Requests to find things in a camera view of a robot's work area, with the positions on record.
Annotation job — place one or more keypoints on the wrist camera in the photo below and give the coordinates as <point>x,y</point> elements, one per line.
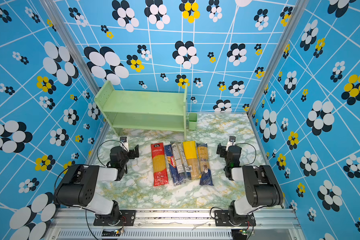
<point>231,142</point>
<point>124,144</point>

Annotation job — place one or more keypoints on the green cup on shelf side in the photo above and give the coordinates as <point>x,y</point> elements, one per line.
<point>193,119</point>

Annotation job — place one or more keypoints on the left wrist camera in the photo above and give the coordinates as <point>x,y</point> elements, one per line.
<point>124,144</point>

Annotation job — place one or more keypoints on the aluminium front rail frame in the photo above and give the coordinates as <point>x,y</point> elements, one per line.
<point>177,224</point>

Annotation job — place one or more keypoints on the clear white label spaghetti bag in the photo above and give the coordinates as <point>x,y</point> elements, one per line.
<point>180,160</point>

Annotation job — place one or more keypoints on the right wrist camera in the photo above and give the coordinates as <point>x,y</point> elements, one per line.
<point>231,142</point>

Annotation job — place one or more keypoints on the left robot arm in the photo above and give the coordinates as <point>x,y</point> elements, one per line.
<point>78,188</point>

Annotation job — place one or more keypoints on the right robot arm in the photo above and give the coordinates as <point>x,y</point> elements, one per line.
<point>262,189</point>

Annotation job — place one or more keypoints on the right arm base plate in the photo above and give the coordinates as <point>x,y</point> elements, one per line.
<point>223,218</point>

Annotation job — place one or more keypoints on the red spaghetti bag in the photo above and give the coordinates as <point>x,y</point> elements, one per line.
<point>159,164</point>

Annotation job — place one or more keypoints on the blue Barilla spaghetti box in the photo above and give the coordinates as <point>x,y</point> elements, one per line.
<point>172,166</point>

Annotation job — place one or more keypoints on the yellow spaghetti bag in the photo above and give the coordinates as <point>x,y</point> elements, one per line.
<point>191,155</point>

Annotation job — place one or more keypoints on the green wooden shelf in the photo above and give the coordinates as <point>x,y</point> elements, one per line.
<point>143,110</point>

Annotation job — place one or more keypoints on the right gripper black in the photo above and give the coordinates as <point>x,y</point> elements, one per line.
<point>222,150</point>

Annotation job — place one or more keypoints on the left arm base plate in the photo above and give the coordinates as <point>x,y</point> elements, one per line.
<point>116,219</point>

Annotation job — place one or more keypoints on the blue clear spaghetti bag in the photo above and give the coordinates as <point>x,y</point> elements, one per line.
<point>203,157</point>

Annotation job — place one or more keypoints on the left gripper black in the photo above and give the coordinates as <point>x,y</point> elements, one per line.
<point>132,151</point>

